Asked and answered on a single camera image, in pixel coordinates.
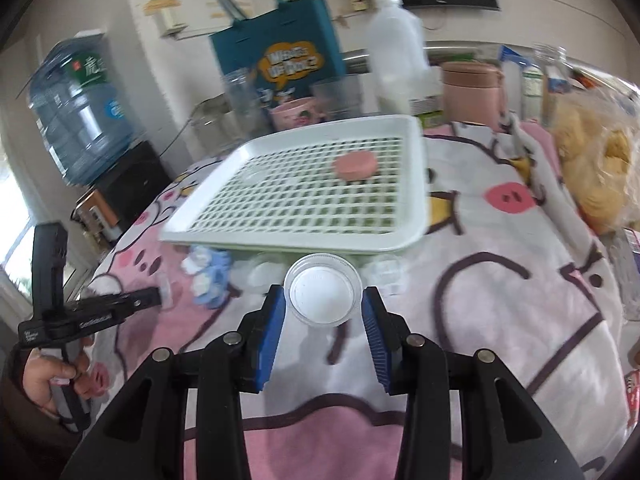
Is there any clear round dish white lid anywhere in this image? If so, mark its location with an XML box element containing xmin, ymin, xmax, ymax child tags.
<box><xmin>283</xmin><ymin>252</ymin><xmax>363</xmax><ymax>328</ymax></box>

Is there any blue clip with white flower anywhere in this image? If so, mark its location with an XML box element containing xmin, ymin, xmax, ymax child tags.
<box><xmin>191</xmin><ymin>250</ymin><xmax>232</xmax><ymax>309</ymax></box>

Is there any person's left hand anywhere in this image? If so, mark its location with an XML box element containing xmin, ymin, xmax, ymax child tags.
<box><xmin>21</xmin><ymin>349</ymin><xmax>94</xmax><ymax>418</ymax></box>

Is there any clear round dish near tray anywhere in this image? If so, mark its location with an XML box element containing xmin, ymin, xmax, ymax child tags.
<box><xmin>246</xmin><ymin>254</ymin><xmax>288</xmax><ymax>294</ymax></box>

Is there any black water dispenser base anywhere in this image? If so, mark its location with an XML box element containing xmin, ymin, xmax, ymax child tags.
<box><xmin>76</xmin><ymin>141</ymin><xmax>171</xmax><ymax>232</ymax></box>

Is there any clear flower shaped cup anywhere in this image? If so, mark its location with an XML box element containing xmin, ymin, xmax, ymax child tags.
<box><xmin>362</xmin><ymin>255</ymin><xmax>408</xmax><ymax>296</ymax></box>

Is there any white perforated plastic tray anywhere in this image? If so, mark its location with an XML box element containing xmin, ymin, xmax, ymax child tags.
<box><xmin>158</xmin><ymin>115</ymin><xmax>428</xmax><ymax>255</ymax></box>

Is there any pink round lid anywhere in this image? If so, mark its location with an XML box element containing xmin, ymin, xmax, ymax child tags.
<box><xmin>333</xmin><ymin>151</ymin><xmax>378</xmax><ymax>182</ymax></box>

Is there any cartoon pink white tablecloth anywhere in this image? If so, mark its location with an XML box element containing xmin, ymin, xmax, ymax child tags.
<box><xmin>88</xmin><ymin>125</ymin><xmax>629</xmax><ymax>479</ymax></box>

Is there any short clear glass jar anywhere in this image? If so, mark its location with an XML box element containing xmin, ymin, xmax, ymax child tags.
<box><xmin>190</xmin><ymin>94</ymin><xmax>244</xmax><ymax>156</ymax></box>

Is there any blue water cooler bottle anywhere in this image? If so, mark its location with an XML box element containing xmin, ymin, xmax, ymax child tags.
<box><xmin>28</xmin><ymin>32</ymin><xmax>136</xmax><ymax>186</ymax></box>

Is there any tall clear glass jar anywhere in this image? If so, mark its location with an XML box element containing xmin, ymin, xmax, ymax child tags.
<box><xmin>224</xmin><ymin>68</ymin><xmax>271</xmax><ymax>140</ymax></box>

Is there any pink ceramic mug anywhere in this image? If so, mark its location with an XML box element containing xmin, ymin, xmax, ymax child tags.
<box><xmin>270</xmin><ymin>96</ymin><xmax>326</xmax><ymax>131</ymax></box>

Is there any ribbed clear glass cup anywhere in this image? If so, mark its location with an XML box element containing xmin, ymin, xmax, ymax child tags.
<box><xmin>310</xmin><ymin>75</ymin><xmax>363</xmax><ymax>120</ymax></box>

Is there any teal What's Up Doc bag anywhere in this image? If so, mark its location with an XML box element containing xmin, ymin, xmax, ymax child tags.
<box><xmin>209</xmin><ymin>0</ymin><xmax>346</xmax><ymax>108</ymax></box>

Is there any translucent milk jug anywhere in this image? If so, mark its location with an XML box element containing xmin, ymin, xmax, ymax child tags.
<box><xmin>366</xmin><ymin>0</ymin><xmax>430</xmax><ymax>115</ymax></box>

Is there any pink lidded canister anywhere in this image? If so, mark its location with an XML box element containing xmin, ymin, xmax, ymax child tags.
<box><xmin>440</xmin><ymin>62</ymin><xmax>506</xmax><ymax>131</ymax></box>

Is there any bag of yellow snacks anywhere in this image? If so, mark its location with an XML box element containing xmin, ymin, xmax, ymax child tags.
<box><xmin>549</xmin><ymin>90</ymin><xmax>639</xmax><ymax>235</ymax></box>

